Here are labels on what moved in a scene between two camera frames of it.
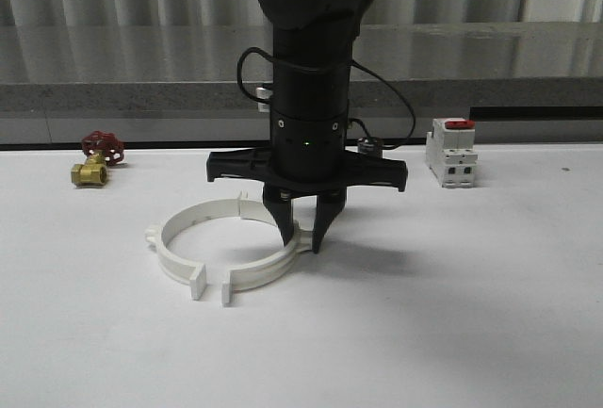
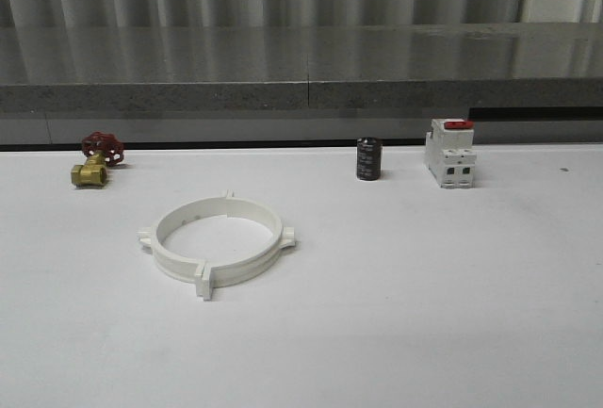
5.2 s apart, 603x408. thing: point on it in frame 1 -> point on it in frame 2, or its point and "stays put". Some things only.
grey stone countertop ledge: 433,63 stays put
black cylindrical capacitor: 370,147 stays put
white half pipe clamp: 301,240 -> 227,274
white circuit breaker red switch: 449,152 stays put
